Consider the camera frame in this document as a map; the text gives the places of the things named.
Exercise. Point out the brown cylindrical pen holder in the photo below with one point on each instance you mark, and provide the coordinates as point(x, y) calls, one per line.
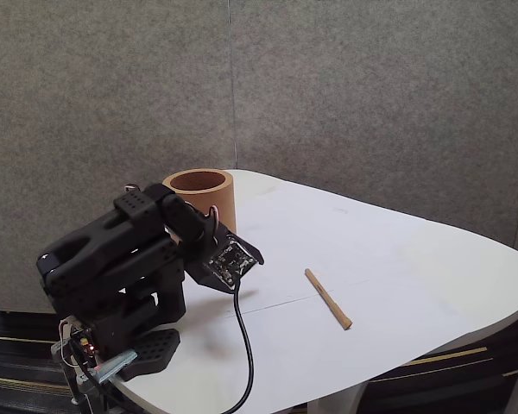
point(216, 198)

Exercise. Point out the tan wooden pen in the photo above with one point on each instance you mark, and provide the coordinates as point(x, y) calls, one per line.
point(328, 299)

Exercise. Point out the silver metal table clamp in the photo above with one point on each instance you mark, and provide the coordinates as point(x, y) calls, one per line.
point(112, 364)

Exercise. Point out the controller board with red LED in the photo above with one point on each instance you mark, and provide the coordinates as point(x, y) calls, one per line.
point(84, 343)

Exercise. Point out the grey felt partition panel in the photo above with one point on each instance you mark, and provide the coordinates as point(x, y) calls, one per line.
point(90, 108)
point(371, 108)

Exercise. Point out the bare camera circuit board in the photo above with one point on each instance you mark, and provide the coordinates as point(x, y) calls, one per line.
point(231, 263)

